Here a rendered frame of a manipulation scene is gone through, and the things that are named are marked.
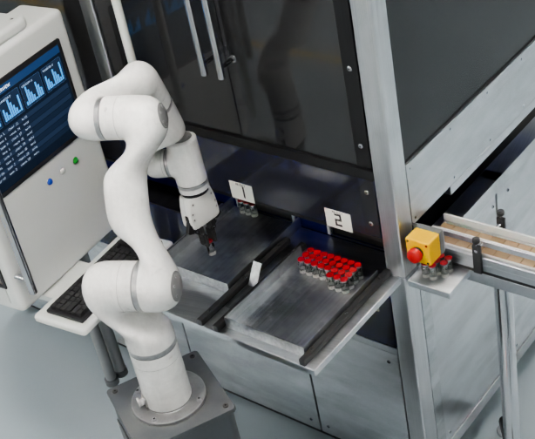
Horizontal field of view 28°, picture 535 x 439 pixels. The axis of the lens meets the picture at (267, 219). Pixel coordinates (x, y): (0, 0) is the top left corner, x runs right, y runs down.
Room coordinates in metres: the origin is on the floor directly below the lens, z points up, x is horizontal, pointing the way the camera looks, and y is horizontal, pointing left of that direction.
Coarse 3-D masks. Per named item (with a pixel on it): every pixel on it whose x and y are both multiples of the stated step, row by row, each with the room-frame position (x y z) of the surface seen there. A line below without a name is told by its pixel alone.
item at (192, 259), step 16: (224, 208) 2.76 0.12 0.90; (224, 224) 2.71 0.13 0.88; (240, 224) 2.69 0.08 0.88; (256, 224) 2.67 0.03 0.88; (272, 224) 2.66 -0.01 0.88; (288, 224) 2.64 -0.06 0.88; (192, 240) 2.65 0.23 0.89; (224, 240) 2.62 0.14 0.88; (240, 240) 2.61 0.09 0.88; (256, 240) 2.59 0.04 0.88; (272, 240) 2.57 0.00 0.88; (176, 256) 2.60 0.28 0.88; (192, 256) 2.58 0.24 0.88; (208, 256) 2.56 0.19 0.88; (224, 256) 2.55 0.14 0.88; (240, 256) 2.53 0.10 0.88; (256, 256) 2.47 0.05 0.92; (192, 272) 2.46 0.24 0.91; (208, 272) 2.49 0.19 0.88; (224, 272) 2.47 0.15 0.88; (240, 272) 2.42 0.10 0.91; (224, 288) 2.38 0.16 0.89
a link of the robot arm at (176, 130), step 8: (168, 112) 2.36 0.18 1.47; (176, 112) 2.39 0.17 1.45; (176, 120) 2.38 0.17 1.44; (168, 128) 2.37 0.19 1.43; (176, 128) 2.38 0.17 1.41; (184, 128) 2.41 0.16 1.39; (168, 136) 2.38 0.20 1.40; (176, 136) 2.39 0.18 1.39; (168, 144) 2.39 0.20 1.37; (160, 152) 2.50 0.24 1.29; (152, 160) 2.47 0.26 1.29; (160, 160) 2.48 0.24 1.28; (152, 168) 2.47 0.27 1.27; (160, 168) 2.47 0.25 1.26; (152, 176) 2.48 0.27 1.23; (160, 176) 2.48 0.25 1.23
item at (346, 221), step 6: (324, 210) 2.44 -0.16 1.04; (330, 210) 2.43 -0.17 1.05; (330, 216) 2.43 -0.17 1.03; (336, 216) 2.41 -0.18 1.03; (342, 216) 2.40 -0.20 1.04; (348, 216) 2.39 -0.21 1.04; (330, 222) 2.43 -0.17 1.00; (342, 222) 2.40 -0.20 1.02; (348, 222) 2.39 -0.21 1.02; (342, 228) 2.40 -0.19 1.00; (348, 228) 2.39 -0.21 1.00
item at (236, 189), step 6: (234, 186) 2.67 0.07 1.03; (240, 186) 2.65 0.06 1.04; (246, 186) 2.63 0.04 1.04; (234, 192) 2.67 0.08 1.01; (240, 192) 2.65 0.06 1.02; (246, 192) 2.64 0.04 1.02; (252, 192) 2.62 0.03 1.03; (240, 198) 2.66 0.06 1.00; (246, 198) 2.64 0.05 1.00; (252, 198) 2.62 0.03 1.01
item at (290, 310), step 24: (288, 264) 2.43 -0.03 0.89; (264, 288) 2.35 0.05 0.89; (288, 288) 2.34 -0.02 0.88; (312, 288) 2.32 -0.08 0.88; (360, 288) 2.24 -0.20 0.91; (240, 312) 2.27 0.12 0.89; (264, 312) 2.26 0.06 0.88; (288, 312) 2.24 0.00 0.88; (312, 312) 2.22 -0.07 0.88; (336, 312) 2.16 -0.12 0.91; (264, 336) 2.14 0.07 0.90; (288, 336) 2.14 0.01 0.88; (312, 336) 2.09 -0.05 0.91
